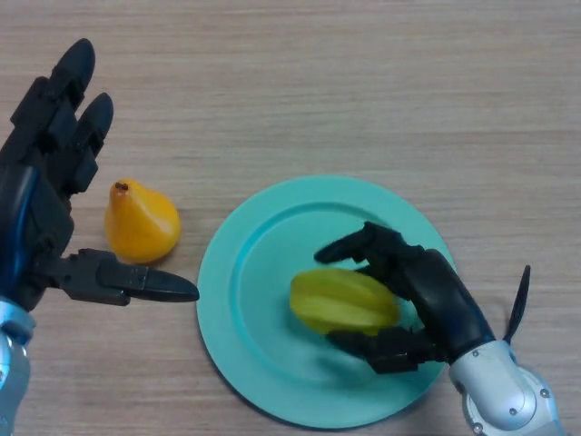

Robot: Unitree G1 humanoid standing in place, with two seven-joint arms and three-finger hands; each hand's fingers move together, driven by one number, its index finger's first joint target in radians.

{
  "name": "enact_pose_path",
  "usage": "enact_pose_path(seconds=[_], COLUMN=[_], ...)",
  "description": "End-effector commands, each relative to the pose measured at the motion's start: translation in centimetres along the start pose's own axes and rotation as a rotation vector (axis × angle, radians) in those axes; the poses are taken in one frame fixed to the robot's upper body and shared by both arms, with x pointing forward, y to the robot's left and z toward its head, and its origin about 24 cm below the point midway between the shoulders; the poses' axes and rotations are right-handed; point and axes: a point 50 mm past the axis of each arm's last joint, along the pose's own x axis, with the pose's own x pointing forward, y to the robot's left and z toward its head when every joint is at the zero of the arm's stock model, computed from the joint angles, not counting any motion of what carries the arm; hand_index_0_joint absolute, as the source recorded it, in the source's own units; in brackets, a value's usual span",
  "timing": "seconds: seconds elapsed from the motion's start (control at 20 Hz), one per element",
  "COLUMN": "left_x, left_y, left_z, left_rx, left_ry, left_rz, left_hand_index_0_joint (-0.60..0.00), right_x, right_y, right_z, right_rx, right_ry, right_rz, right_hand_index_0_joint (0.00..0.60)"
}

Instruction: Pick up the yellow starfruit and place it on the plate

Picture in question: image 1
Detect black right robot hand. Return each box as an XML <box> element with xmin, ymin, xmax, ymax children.
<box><xmin>313</xmin><ymin>221</ymin><xmax>497</xmax><ymax>375</ymax></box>

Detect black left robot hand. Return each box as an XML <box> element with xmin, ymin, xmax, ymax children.
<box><xmin>0</xmin><ymin>37</ymin><xmax>201</xmax><ymax>312</ymax></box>

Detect yellow starfruit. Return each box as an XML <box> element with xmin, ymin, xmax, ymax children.
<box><xmin>290</xmin><ymin>267</ymin><xmax>403</xmax><ymax>337</ymax></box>

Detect teal green round plate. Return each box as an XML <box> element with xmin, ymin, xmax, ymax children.
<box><xmin>196</xmin><ymin>174</ymin><xmax>458</xmax><ymax>431</ymax></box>

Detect orange yellow pear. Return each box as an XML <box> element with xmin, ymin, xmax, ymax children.
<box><xmin>103</xmin><ymin>177</ymin><xmax>182</xmax><ymax>265</ymax></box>

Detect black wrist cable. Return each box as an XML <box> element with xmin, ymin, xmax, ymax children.
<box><xmin>502</xmin><ymin>264</ymin><xmax>532</xmax><ymax>346</ymax></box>

